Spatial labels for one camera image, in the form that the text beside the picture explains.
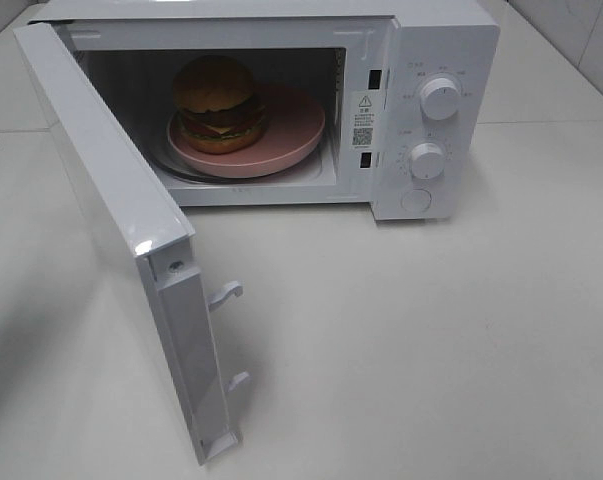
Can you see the white microwave door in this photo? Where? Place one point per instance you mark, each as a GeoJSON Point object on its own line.
{"type": "Point", "coordinates": [143, 239]}

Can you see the burger with lettuce and tomato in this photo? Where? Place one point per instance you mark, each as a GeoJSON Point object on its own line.
{"type": "Point", "coordinates": [219, 110]}

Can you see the pink round plate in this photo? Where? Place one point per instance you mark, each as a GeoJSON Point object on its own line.
{"type": "Point", "coordinates": [287, 130]}

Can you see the round white door release button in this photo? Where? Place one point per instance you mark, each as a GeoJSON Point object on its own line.
{"type": "Point", "coordinates": [416, 201]}

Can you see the glass microwave turntable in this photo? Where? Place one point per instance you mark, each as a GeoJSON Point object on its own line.
{"type": "Point", "coordinates": [308, 170]}

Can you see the white microwave oven body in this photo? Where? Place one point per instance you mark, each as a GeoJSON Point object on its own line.
{"type": "Point", "coordinates": [362, 60]}

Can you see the white lower microwave knob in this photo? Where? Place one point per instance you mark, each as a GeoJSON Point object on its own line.
{"type": "Point", "coordinates": [426, 161]}

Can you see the white microwave knob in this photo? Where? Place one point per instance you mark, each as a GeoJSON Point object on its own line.
{"type": "Point", "coordinates": [426, 161]}
{"type": "Point", "coordinates": [439, 96]}

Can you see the white upper microwave knob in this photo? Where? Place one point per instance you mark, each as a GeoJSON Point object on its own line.
{"type": "Point", "coordinates": [439, 96]}

